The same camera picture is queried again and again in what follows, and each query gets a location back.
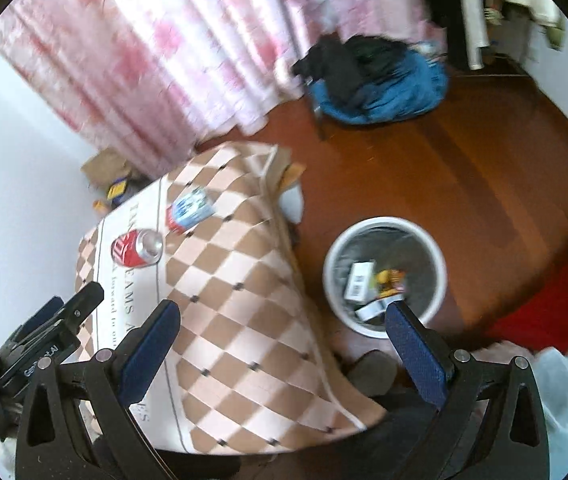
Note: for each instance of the blue and red milk carton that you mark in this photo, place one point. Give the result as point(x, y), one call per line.
point(189, 208)

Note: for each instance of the dark bin liner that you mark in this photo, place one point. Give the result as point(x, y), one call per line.
point(399, 245)

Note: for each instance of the white trash bin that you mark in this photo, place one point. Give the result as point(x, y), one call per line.
point(336, 310)

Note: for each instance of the yellow wrapper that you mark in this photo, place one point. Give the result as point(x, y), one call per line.
point(386, 280)

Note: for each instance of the brown paper bag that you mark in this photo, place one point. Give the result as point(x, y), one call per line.
point(103, 165)

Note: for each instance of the white barcode box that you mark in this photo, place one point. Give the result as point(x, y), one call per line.
point(360, 280)

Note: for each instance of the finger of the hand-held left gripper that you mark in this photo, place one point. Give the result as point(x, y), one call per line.
point(86, 302)
point(38, 317)

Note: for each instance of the red soda can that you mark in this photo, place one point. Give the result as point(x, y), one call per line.
point(133, 250)

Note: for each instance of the pink floral curtain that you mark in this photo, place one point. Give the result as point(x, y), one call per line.
point(138, 50)

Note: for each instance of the checkered printed tablecloth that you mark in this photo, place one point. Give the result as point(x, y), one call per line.
point(244, 320)

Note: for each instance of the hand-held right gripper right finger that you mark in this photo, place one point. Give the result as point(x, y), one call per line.
point(416, 355)

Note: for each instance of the yellow and blue box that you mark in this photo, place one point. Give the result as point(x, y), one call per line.
point(118, 189)

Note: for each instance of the blue jacket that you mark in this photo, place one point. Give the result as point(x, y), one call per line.
point(404, 92)

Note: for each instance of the brown cardboard piece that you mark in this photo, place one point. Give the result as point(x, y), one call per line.
point(291, 175)

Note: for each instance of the orange bottle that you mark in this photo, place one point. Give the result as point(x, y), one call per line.
point(100, 204)

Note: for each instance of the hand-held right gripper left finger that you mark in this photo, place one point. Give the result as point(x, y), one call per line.
point(148, 350)

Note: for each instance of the white and teal box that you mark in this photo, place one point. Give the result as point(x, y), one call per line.
point(371, 311)

